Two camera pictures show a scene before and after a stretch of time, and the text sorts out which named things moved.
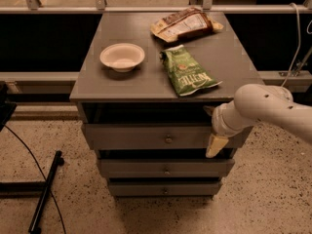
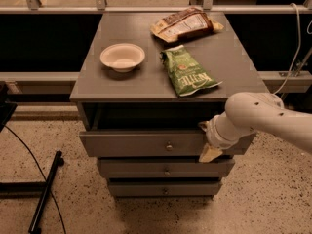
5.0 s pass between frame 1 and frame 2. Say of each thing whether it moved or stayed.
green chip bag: stayed
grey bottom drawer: stayed
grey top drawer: moved
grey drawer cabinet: stayed
